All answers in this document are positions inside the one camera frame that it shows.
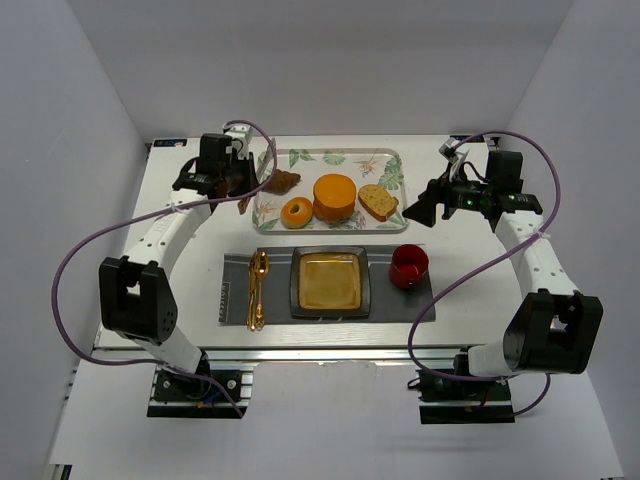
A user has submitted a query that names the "brown chocolate croissant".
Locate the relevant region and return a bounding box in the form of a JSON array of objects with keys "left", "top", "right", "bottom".
[{"left": 264, "top": 169, "right": 301, "bottom": 195}]

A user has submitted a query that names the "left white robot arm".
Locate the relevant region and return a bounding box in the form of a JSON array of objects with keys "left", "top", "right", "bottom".
[{"left": 98, "top": 126, "right": 258, "bottom": 375}]

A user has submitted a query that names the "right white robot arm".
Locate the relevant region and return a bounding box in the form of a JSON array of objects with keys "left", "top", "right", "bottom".
[{"left": 402, "top": 147, "right": 603, "bottom": 378}]

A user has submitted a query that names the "sliced loaf bread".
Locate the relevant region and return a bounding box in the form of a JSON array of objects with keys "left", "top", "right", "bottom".
[{"left": 358, "top": 184, "right": 399, "bottom": 222}]

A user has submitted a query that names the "floral serving tray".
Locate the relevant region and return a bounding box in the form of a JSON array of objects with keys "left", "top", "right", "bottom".
[{"left": 250, "top": 148, "right": 408, "bottom": 234}]

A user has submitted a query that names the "red mug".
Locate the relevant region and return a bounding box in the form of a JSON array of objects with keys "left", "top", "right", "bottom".
[{"left": 389, "top": 244, "right": 429, "bottom": 290}]

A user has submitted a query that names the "blue label sticker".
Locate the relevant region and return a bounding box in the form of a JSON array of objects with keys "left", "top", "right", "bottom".
[{"left": 152, "top": 138, "right": 187, "bottom": 148}]

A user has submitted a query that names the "round orange sponge cake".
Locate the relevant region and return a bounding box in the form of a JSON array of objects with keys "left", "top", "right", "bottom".
[{"left": 313, "top": 173, "right": 357, "bottom": 223}]

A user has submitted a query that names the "grey striped placemat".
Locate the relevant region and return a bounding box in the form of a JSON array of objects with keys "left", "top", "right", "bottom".
[{"left": 219, "top": 245, "right": 432, "bottom": 326}]

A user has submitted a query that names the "gold spoon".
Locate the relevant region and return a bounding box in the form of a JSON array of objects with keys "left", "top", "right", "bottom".
[{"left": 250, "top": 250, "right": 270, "bottom": 331}]

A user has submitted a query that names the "square brown ceramic plate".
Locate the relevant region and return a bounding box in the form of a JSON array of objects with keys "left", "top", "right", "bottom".
[{"left": 290, "top": 246, "right": 371, "bottom": 319}]

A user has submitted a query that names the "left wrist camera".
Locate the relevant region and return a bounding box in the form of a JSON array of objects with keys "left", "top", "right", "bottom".
[{"left": 223, "top": 124, "right": 253, "bottom": 159}]

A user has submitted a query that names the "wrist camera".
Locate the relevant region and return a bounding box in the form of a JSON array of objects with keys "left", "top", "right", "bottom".
[
  {"left": 223, "top": 124, "right": 253, "bottom": 159},
  {"left": 439, "top": 137, "right": 469, "bottom": 181}
]

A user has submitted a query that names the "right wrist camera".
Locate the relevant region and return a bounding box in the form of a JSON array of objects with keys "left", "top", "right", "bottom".
[{"left": 439, "top": 137, "right": 469, "bottom": 181}]

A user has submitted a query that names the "glazed ring donut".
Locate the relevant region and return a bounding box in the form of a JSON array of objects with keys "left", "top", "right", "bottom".
[{"left": 280, "top": 197, "right": 313, "bottom": 230}]

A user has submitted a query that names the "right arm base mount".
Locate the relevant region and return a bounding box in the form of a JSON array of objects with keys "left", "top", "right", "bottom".
[{"left": 407, "top": 347, "right": 515, "bottom": 425}]

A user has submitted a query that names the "aluminium frame rail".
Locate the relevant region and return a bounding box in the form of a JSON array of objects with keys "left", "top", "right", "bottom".
[{"left": 64, "top": 343, "right": 476, "bottom": 401}]

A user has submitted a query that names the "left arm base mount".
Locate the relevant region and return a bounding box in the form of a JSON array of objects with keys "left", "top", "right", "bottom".
[{"left": 146, "top": 359, "right": 256, "bottom": 419}]

